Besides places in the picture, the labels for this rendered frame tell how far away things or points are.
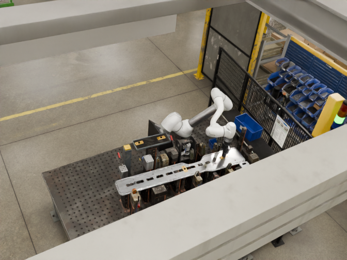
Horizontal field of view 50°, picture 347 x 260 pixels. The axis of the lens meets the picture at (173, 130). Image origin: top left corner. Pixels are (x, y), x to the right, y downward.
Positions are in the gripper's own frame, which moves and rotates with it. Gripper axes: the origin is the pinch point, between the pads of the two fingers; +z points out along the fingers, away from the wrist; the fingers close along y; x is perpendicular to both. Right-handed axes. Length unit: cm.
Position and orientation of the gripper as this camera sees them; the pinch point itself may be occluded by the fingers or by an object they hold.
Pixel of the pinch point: (224, 153)
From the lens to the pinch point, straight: 394.1
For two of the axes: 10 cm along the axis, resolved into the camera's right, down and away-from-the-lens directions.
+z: -0.9, 7.5, 6.6
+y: 4.0, 6.3, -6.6
